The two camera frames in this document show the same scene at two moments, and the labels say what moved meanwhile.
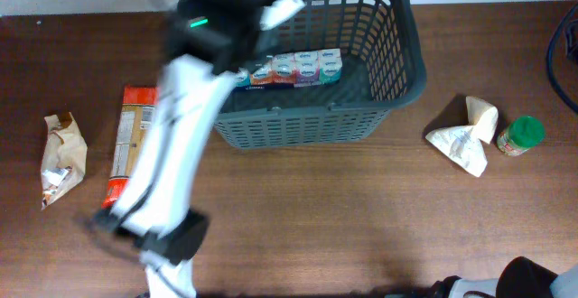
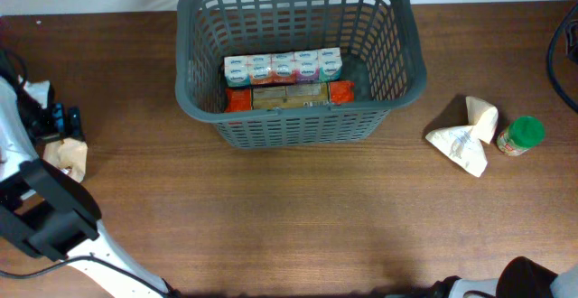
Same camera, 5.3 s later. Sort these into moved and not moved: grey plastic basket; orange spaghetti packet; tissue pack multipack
Moved: orange spaghetti packet
Not moved: grey plastic basket; tissue pack multipack
